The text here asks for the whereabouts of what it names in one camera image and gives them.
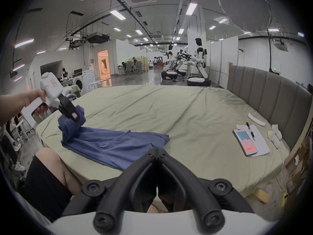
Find small white plush toy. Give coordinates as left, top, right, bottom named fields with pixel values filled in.
left=267, top=124, right=283, bottom=149

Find grey padded headboard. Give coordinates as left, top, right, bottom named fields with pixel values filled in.
left=227, top=63, right=313, bottom=154

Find brown cardboard box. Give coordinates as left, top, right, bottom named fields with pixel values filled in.
left=247, top=188, right=270, bottom=204

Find white stool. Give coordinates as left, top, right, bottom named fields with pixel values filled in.
left=87, top=81, right=102, bottom=93

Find white chair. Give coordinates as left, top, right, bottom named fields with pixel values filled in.
left=14, top=105, right=38, bottom=142

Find white humanoid robot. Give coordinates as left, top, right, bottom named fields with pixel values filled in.
left=187, top=37, right=212, bottom=87
left=161, top=44, right=179, bottom=80

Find white paper sheets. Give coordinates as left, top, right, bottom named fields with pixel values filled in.
left=236, top=124, right=271, bottom=157

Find dark blue shirt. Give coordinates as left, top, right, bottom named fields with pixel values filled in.
left=58, top=105, right=170, bottom=172

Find white folded strip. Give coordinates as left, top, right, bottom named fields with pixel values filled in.
left=247, top=112, right=266, bottom=127

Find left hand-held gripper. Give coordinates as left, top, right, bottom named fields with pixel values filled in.
left=24, top=72, right=81, bottom=130

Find person's left hand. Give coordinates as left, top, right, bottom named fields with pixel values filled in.
left=24, top=89, right=48, bottom=117

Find person's legs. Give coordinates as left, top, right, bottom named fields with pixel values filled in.
left=17, top=147, right=83, bottom=223

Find phone with pink screen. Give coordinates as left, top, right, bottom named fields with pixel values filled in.
left=233, top=128, right=259, bottom=157

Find group of people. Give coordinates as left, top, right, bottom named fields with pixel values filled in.
left=121, top=57, right=147, bottom=75

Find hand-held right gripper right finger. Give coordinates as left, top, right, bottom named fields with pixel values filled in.
left=158, top=149, right=255, bottom=232

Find person's left forearm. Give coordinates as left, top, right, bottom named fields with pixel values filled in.
left=0, top=93, right=32, bottom=127

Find white washing machine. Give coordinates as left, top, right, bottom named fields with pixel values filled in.
left=73, top=69, right=96, bottom=96

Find grey round reflector on stand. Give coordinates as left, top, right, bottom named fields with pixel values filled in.
left=217, top=0, right=282, bottom=74

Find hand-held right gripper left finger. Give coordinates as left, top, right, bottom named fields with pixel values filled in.
left=61, top=148, right=159, bottom=233

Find bed with pale green sheet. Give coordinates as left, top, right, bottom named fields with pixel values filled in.
left=35, top=85, right=292, bottom=198

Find stack of cardboard cartons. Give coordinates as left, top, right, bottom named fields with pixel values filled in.
left=285, top=131, right=313, bottom=195

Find black pen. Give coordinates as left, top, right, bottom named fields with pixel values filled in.
left=246, top=122, right=257, bottom=141

